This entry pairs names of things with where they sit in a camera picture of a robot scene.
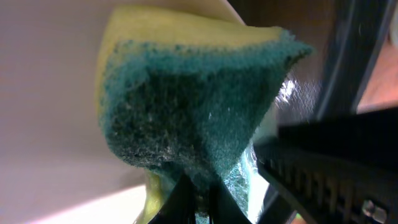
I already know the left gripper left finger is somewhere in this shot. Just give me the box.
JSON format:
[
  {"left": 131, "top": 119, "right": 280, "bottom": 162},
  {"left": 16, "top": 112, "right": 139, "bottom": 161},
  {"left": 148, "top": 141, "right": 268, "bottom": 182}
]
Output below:
[{"left": 148, "top": 175, "right": 196, "bottom": 224}]

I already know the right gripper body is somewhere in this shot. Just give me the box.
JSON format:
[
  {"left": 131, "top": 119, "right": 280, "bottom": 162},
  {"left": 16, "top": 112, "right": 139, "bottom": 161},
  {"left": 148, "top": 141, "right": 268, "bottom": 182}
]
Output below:
[{"left": 254, "top": 108, "right": 397, "bottom": 224}]

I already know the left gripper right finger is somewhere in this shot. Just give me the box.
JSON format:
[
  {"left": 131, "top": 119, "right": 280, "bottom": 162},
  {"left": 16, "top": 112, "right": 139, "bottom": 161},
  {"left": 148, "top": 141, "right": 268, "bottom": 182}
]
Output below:
[{"left": 209, "top": 182, "right": 251, "bottom": 224}]

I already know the green yellow sponge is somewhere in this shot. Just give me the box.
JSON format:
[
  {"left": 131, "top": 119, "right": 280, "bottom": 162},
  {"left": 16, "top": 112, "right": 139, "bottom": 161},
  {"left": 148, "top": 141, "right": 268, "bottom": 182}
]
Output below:
[{"left": 95, "top": 4, "right": 312, "bottom": 223}]

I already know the white plate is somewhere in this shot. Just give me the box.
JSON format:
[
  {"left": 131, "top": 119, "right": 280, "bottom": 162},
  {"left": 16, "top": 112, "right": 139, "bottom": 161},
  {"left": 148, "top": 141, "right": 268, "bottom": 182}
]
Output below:
[{"left": 0, "top": 0, "right": 246, "bottom": 224}]

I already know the black round tray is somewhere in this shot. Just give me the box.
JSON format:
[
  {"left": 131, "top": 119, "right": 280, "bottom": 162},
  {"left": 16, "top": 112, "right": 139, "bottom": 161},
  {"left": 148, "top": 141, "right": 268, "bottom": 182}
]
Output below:
[{"left": 276, "top": 0, "right": 397, "bottom": 124}]

